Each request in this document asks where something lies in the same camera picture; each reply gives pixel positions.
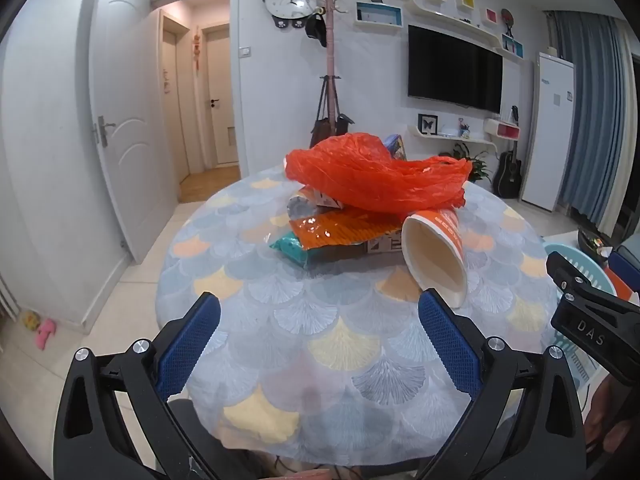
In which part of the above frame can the black acoustic guitar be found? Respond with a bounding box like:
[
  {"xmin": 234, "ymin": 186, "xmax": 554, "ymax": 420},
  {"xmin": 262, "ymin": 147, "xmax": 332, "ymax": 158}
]
[{"xmin": 492, "ymin": 137, "xmax": 523, "ymax": 199}]

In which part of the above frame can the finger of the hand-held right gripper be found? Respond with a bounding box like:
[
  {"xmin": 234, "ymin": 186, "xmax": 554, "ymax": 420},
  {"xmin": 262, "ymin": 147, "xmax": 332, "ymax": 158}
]
[{"xmin": 545, "ymin": 250, "xmax": 640, "ymax": 388}]

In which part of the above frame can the long curved white shelf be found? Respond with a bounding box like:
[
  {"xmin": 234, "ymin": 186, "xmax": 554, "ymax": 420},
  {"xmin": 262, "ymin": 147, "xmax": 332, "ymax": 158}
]
[{"xmin": 405, "ymin": 0, "xmax": 503, "ymax": 48}]

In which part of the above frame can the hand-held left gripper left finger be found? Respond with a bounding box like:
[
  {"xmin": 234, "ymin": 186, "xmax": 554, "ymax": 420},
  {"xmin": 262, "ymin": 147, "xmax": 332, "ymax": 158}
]
[{"xmin": 52, "ymin": 291, "xmax": 222, "ymax": 480}]

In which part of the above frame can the white open door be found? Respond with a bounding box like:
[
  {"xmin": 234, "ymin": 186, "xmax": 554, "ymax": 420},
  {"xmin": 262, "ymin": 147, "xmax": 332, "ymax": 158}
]
[{"xmin": 80, "ymin": 0, "xmax": 181, "ymax": 263}]

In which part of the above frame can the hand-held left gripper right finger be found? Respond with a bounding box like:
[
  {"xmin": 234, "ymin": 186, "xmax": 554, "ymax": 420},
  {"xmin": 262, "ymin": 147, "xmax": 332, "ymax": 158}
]
[{"xmin": 417, "ymin": 290, "xmax": 587, "ymax": 480}]

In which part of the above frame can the red and white box shelf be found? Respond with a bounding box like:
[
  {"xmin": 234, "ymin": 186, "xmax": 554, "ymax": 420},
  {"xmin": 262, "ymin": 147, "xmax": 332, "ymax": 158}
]
[{"xmin": 484, "ymin": 117, "xmax": 521, "ymax": 140}]

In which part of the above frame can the teal snack packet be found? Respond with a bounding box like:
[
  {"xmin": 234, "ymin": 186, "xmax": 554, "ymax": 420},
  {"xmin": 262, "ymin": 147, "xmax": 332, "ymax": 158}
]
[{"xmin": 269, "ymin": 232, "xmax": 313, "ymax": 267}]

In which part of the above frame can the orange paper cup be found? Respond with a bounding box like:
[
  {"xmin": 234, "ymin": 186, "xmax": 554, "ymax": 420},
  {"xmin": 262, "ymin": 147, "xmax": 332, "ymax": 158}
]
[{"xmin": 401, "ymin": 208, "xmax": 469, "ymax": 308}]

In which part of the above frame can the light blue plastic basket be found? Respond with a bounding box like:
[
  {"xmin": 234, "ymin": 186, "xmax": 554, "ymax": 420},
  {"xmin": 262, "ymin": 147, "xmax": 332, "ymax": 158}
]
[{"xmin": 542, "ymin": 242, "xmax": 618, "ymax": 297}]

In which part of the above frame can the pink plush toy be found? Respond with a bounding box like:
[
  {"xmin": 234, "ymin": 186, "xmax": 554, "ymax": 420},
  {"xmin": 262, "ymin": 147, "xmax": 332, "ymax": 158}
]
[{"xmin": 35, "ymin": 319, "xmax": 57, "ymax": 350}]

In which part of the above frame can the white refrigerator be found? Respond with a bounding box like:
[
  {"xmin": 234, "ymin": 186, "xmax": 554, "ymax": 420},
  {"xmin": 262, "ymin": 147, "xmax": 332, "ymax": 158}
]
[{"xmin": 520, "ymin": 51, "xmax": 576, "ymax": 212}]

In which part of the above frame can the white hallway door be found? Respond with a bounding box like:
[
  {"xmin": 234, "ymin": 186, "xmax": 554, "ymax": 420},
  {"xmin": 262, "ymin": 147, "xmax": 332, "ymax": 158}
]
[{"xmin": 205, "ymin": 24, "xmax": 240, "ymax": 166}]

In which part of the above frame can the orange snack packet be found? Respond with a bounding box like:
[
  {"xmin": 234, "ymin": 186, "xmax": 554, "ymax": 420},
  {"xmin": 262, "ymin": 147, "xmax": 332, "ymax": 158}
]
[{"xmin": 289, "ymin": 208, "xmax": 407, "ymax": 252}]

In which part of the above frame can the round table with patterned cloth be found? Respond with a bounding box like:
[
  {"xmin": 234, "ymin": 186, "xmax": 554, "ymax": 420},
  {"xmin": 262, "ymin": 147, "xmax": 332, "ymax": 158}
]
[{"xmin": 155, "ymin": 162, "xmax": 563, "ymax": 466}]

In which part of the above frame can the black cap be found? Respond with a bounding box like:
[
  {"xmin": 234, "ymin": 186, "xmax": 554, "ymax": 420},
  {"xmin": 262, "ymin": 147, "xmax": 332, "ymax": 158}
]
[{"xmin": 304, "ymin": 12, "xmax": 328, "ymax": 48}]

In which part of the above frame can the panda wall clock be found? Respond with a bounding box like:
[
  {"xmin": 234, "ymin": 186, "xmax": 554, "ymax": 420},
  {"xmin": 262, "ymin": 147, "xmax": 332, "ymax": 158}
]
[{"xmin": 262, "ymin": 0, "xmax": 318, "ymax": 29}]

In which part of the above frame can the brown handbag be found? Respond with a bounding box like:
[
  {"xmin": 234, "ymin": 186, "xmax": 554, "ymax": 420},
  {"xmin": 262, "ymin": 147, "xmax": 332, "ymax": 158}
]
[{"xmin": 309, "ymin": 117, "xmax": 336, "ymax": 148}]

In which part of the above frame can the blue and red box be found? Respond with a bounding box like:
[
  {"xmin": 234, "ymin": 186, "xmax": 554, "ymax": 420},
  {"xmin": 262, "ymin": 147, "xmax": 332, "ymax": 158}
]
[{"xmin": 382, "ymin": 133, "xmax": 408, "ymax": 161}]

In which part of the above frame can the wall-mounted television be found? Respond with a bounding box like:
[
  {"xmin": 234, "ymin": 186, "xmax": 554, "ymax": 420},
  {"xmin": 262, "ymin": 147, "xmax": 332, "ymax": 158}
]
[{"xmin": 407, "ymin": 24, "xmax": 504, "ymax": 114}]

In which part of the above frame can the pink coat rack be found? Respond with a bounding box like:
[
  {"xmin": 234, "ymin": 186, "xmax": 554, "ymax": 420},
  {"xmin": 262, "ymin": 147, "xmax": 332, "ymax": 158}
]
[{"xmin": 305, "ymin": 0, "xmax": 358, "ymax": 136}]

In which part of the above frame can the low curved white shelf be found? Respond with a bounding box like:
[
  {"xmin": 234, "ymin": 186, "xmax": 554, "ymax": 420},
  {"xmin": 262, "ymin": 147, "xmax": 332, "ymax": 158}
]
[{"xmin": 410, "ymin": 127, "xmax": 498, "ymax": 153}]

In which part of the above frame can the red plastic bag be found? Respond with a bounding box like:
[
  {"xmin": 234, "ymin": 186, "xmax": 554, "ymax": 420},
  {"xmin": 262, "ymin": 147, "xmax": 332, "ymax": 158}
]
[{"xmin": 284, "ymin": 132, "xmax": 473, "ymax": 213}]

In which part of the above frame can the person's right hand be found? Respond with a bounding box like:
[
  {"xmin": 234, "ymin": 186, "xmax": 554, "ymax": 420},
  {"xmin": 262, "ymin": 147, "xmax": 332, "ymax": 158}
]
[{"xmin": 584, "ymin": 375, "xmax": 640, "ymax": 456}]

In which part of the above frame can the white and blue box shelf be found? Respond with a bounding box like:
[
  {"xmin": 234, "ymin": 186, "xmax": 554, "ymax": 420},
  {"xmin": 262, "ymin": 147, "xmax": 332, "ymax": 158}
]
[{"xmin": 356, "ymin": 1, "xmax": 404, "ymax": 27}]

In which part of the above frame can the green potted plant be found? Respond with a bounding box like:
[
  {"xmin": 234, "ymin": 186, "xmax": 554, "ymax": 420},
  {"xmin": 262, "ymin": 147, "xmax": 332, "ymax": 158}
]
[{"xmin": 447, "ymin": 142, "xmax": 493, "ymax": 183}]

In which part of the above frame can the blue curtain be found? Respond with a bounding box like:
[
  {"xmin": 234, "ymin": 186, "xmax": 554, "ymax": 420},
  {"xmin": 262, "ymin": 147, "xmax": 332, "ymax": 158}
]
[{"xmin": 552, "ymin": 10, "xmax": 640, "ymax": 236}]

